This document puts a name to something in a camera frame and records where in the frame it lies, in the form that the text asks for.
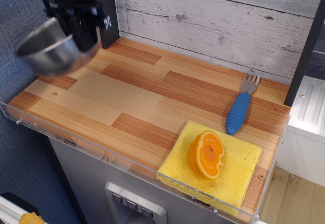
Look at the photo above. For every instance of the dark right vertical post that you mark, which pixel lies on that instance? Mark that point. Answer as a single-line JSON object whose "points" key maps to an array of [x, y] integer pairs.
{"points": [[306, 54]]}

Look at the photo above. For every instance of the yellow sponge cloth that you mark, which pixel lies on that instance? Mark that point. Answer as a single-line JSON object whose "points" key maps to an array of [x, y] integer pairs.
{"points": [[238, 164]]}

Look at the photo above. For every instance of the blue handled metal fork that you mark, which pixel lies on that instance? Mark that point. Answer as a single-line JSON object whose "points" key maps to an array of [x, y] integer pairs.
{"points": [[237, 113]]}

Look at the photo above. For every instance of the orange plastic fruit half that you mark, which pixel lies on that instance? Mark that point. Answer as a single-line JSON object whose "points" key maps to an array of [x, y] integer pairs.
{"points": [[205, 154]]}

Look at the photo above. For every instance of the dark left vertical post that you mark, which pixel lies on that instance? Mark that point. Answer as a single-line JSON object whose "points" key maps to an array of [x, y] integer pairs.
{"points": [[110, 35]]}

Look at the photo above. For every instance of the yellow object bottom left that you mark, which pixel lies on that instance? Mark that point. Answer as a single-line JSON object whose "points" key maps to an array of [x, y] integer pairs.
{"points": [[31, 218]]}

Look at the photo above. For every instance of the stainless steel bowl pan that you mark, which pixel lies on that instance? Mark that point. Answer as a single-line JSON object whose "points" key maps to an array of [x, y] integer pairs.
{"points": [[48, 51]]}

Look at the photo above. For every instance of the dark vertical post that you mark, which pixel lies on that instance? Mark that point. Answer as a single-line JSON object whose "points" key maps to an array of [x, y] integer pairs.
{"points": [[306, 54], [110, 35]]}

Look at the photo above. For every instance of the silver dispenser button panel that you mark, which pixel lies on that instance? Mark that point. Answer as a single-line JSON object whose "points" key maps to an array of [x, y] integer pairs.
{"points": [[129, 207]]}

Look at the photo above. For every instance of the white toy sink unit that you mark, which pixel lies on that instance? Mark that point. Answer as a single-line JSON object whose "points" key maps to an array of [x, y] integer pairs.
{"points": [[301, 151]]}

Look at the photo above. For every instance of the grey toy fridge cabinet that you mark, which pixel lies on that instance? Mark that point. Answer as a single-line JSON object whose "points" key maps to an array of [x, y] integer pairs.
{"points": [[87, 176]]}

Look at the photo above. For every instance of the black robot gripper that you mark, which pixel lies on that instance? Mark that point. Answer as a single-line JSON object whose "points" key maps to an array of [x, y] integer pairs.
{"points": [[86, 16]]}

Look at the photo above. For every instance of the clear acrylic table guard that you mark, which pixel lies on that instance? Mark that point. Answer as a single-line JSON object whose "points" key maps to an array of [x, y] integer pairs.
{"points": [[132, 100]]}

